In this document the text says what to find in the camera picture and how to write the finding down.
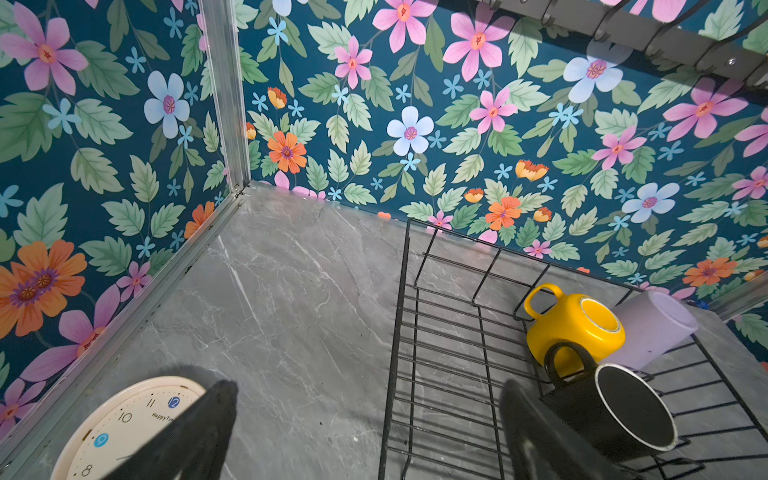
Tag black wire dish rack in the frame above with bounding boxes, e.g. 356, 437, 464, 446
378, 220, 767, 479

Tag yellow mug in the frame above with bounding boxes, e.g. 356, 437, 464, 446
523, 283, 626, 378

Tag wall hook rail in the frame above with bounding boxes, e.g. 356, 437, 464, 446
488, 1, 767, 90

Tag round beige kitchen timer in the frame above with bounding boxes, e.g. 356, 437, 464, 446
51, 376, 206, 479

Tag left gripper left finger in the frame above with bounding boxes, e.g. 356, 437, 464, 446
106, 380, 239, 480

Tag black mug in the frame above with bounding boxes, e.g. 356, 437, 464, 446
543, 341, 679, 463

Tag lavender plastic cup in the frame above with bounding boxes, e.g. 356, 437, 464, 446
602, 291, 699, 371

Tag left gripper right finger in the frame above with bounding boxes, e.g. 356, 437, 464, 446
499, 380, 624, 479

